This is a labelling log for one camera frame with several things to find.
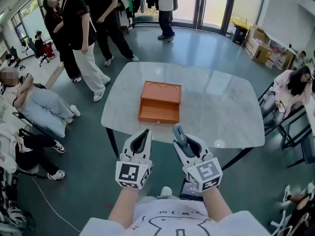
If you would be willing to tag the person's white printed t-shirt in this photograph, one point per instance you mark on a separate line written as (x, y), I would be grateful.
(172, 220)

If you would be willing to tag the blue-grey object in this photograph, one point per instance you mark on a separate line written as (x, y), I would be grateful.
(178, 131)

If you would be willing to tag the white black helmet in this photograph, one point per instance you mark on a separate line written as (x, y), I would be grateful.
(16, 215)

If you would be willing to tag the red office chair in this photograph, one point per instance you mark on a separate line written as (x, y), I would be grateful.
(49, 50)

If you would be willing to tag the white office chair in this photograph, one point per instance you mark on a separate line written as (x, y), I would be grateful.
(281, 224)

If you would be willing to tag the black screen device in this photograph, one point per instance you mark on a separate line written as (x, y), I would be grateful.
(188, 192)

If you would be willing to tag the glass double door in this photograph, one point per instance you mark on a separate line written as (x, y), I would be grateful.
(214, 6)

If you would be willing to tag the shelf of black equipment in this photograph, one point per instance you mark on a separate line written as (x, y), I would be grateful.
(7, 193)

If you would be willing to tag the person's white clog shoe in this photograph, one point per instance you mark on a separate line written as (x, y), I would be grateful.
(166, 191)

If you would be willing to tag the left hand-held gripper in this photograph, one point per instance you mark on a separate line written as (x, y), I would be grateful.
(128, 173)

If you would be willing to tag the open cardboard box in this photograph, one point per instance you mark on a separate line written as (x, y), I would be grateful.
(258, 50)

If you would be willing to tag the black office chair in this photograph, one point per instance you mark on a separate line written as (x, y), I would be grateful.
(32, 47)
(14, 54)

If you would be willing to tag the person's left forearm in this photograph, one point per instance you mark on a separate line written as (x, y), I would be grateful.
(123, 205)

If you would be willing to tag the white marble table black legs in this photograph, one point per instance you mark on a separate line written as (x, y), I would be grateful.
(221, 107)

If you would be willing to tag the person's left hand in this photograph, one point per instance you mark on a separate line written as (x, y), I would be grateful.
(134, 160)

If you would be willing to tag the person's right hand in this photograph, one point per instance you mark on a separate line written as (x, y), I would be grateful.
(205, 157)

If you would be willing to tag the person's light trouser leg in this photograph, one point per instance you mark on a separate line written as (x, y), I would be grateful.
(150, 200)

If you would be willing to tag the black bin yellow lid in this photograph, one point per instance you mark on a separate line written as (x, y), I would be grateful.
(239, 34)

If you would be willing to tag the stack of white pink packs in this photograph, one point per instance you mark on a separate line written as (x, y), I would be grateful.
(276, 58)

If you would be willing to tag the person's right forearm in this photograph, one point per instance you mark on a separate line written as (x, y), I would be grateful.
(216, 203)

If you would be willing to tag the orange box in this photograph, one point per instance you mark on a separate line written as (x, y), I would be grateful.
(160, 95)

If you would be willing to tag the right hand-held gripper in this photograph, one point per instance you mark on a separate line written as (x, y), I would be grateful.
(208, 172)

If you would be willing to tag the black framed window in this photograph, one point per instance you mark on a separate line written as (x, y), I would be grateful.
(29, 18)

